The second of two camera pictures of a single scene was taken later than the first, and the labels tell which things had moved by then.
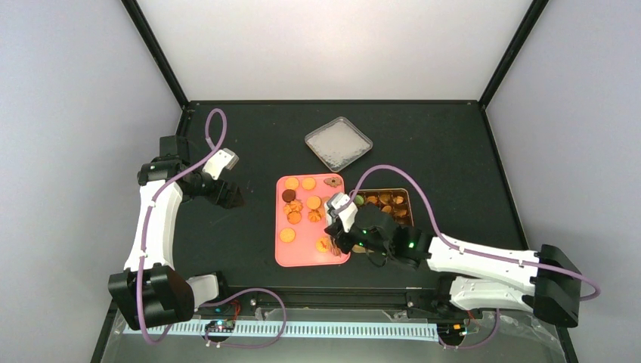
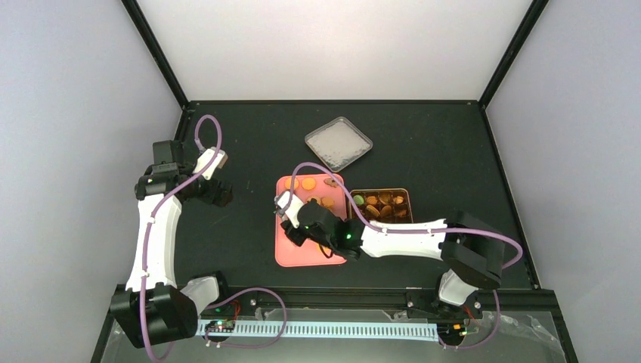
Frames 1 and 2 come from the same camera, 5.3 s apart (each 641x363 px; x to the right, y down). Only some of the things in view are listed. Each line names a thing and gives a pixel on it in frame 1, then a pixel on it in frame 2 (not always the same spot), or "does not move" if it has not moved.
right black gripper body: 343,244 -> 296,238
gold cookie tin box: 395,202 does not move
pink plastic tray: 300,220 does not move
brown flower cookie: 333,181 does not move
